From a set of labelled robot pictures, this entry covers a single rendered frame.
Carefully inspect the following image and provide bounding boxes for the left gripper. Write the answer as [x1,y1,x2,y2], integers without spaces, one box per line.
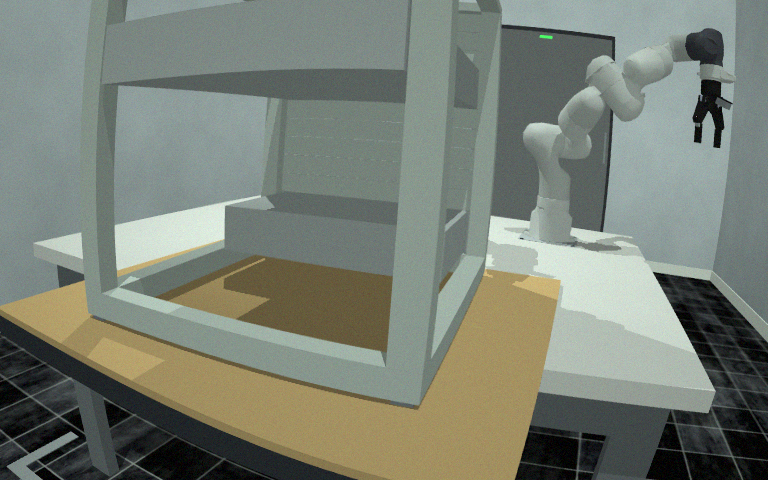
[692,79,724,148]

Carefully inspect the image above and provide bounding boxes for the tan wooden board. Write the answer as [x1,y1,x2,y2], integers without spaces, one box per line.
[0,255,561,480]

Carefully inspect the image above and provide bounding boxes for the grey metal rack frame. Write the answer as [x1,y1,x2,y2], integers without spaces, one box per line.
[80,0,502,408]

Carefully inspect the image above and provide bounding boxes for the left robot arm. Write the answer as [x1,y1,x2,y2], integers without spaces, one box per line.
[523,28,736,242]

